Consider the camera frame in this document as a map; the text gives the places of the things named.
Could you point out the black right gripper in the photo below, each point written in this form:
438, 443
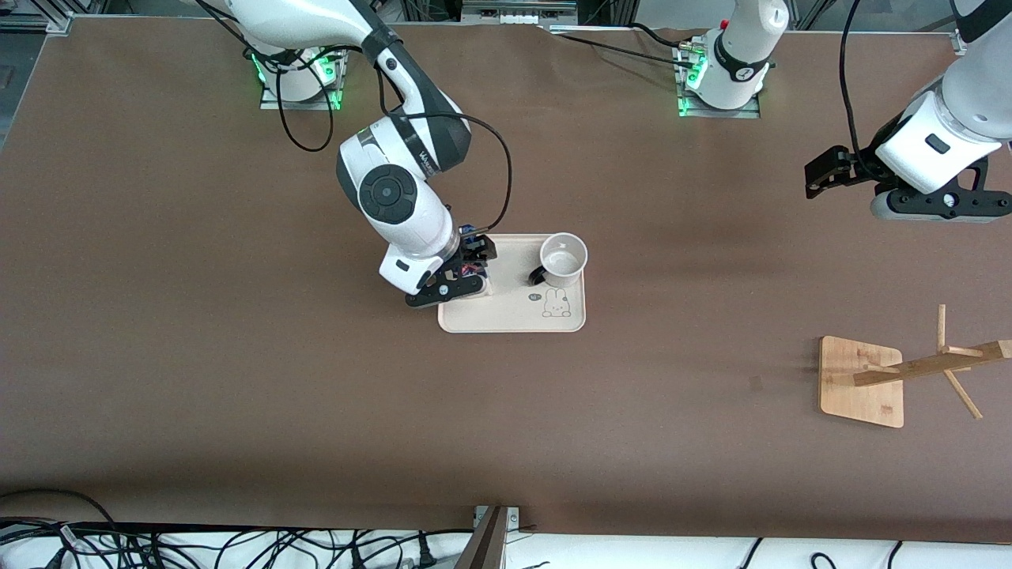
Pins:
477, 250

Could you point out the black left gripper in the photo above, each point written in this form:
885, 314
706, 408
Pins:
863, 167

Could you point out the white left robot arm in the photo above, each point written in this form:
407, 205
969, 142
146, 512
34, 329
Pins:
941, 134

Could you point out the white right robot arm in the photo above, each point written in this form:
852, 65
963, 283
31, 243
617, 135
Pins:
395, 205

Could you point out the wooden cup hanging rack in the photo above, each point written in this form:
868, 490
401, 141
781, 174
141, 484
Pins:
862, 387

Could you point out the white tray with rabbit print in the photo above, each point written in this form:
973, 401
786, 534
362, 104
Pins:
506, 312

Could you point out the grey metal box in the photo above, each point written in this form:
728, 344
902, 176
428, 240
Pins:
518, 12

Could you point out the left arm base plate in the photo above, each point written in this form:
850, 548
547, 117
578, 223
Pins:
715, 113

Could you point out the metal corner bracket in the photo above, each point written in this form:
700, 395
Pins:
959, 43

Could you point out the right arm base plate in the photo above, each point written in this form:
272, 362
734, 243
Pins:
337, 87

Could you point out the dark metal post with bracket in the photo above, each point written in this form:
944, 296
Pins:
482, 545

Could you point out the aluminium frame profile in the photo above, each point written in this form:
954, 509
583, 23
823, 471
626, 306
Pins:
32, 24

